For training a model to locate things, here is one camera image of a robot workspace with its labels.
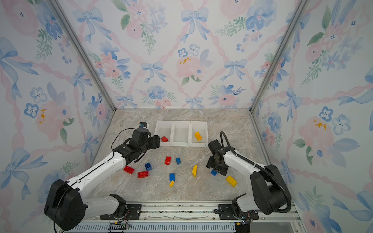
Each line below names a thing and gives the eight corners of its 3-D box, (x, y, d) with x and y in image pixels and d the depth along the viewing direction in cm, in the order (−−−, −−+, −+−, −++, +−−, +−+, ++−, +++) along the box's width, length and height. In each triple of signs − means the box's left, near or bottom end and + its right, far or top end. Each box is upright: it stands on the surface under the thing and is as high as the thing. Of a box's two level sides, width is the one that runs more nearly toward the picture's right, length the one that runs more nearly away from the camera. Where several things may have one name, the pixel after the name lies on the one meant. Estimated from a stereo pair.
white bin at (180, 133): (171, 147, 100) (171, 142, 95) (173, 126, 112) (172, 121, 106) (190, 148, 100) (190, 142, 95) (190, 126, 112) (190, 121, 106)
